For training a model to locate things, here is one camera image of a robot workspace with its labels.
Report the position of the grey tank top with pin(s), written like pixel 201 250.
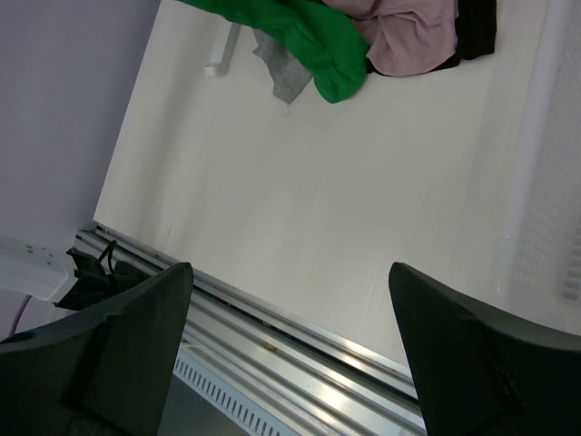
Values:
pixel 288 75

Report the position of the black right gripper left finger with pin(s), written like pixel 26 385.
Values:
pixel 105 370

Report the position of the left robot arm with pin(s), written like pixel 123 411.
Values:
pixel 73 280

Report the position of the white garment rack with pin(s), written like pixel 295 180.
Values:
pixel 223 48

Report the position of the pink tank top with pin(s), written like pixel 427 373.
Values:
pixel 405 37

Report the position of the white slotted cable duct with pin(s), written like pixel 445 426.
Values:
pixel 240 409

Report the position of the green tank top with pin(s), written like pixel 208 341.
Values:
pixel 322 39

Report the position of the white plastic basket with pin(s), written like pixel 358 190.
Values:
pixel 537 262

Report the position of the aluminium front rail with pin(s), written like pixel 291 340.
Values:
pixel 315 381

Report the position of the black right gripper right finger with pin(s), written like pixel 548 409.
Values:
pixel 478 370

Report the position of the black tank top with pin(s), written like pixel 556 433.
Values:
pixel 476 29

